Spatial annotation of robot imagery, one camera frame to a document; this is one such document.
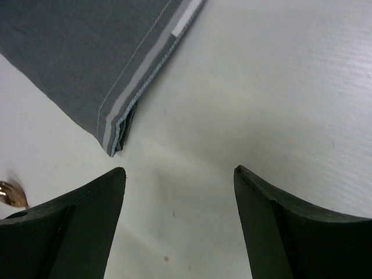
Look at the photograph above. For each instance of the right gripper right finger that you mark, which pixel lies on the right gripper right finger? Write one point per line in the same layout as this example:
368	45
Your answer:
287	237

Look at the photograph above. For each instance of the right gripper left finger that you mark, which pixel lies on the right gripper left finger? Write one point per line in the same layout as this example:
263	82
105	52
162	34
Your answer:
67	237

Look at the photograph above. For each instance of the grey cloth placemat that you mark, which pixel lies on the grey cloth placemat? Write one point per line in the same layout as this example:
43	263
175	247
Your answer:
94	59

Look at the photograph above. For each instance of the copper spoon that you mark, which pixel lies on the copper spoon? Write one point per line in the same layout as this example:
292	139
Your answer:
13	195

